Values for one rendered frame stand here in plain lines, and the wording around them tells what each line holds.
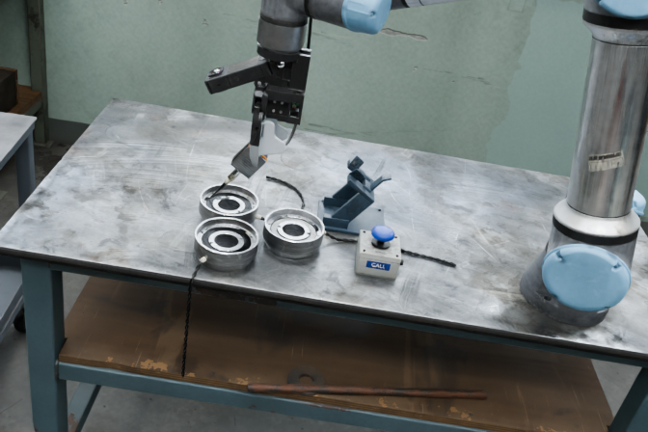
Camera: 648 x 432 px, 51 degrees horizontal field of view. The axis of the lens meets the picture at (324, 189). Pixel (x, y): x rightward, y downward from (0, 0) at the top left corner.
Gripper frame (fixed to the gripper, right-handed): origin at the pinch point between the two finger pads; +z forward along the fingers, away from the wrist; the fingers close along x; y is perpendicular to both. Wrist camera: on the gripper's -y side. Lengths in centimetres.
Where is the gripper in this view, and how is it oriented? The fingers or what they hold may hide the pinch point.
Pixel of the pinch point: (253, 154)
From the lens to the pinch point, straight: 118.3
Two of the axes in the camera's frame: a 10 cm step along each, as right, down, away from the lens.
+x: 0.3, -5.0, 8.7
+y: 9.9, 1.5, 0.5
